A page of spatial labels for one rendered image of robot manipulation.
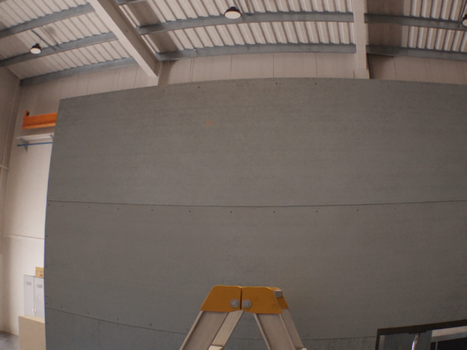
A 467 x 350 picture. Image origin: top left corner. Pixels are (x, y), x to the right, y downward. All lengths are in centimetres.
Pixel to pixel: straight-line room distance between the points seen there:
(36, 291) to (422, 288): 1134
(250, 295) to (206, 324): 15
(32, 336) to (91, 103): 404
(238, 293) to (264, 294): 7
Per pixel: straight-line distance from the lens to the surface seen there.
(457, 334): 676
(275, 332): 128
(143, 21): 1114
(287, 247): 200
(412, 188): 203
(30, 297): 1277
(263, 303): 126
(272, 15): 1050
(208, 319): 131
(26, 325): 604
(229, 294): 127
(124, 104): 236
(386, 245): 198
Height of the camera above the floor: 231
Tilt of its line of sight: 13 degrees up
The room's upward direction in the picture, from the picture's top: 3 degrees clockwise
